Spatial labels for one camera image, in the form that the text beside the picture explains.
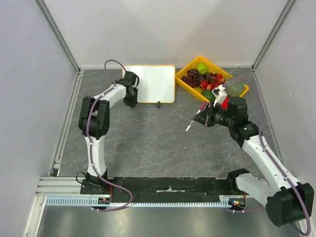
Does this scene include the pink capped whiteboard marker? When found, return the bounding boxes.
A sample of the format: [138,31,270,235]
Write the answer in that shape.
[185,101,207,131]

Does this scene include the orange framed whiteboard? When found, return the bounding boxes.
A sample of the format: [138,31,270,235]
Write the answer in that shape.
[125,64,176,104]

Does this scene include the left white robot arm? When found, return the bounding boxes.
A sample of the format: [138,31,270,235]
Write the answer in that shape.
[79,71,139,195]

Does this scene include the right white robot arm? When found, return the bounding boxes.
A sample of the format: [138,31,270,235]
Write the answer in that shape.
[193,97,315,229]

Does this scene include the red apple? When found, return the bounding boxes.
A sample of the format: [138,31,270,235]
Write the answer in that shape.
[221,96,229,110]

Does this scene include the green lime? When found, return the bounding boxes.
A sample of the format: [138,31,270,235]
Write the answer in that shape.
[201,90,215,102]

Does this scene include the yellow plastic tray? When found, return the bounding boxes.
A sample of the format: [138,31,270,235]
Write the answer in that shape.
[175,56,250,102]

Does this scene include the netted green melon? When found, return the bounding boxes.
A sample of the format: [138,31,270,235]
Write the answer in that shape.
[224,67,244,97]

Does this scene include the red cherry pile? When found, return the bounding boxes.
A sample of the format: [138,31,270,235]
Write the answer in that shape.
[199,73,225,90]

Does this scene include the purple grape bunch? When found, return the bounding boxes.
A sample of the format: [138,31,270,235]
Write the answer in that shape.
[181,69,206,88]

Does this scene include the green apple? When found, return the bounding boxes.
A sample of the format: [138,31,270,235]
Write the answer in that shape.
[196,63,208,75]

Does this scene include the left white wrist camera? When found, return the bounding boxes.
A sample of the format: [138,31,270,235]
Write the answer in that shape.
[124,71,139,88]

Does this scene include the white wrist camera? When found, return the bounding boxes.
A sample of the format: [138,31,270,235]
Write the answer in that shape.
[212,85,227,107]
[124,71,139,88]

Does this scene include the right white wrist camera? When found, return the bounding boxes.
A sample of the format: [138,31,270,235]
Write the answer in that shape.
[212,85,227,107]

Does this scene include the light blue cable duct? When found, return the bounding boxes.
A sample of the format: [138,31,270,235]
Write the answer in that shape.
[46,197,237,208]

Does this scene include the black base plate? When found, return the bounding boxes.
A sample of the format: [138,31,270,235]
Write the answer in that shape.
[80,176,247,203]

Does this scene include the left aluminium frame post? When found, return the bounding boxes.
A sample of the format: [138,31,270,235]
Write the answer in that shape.
[35,0,81,74]

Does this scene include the aluminium frame post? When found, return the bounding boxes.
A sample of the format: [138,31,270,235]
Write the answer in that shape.
[35,0,81,74]
[251,0,297,72]

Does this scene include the right aluminium frame post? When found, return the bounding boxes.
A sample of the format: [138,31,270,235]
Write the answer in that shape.
[251,0,297,72]

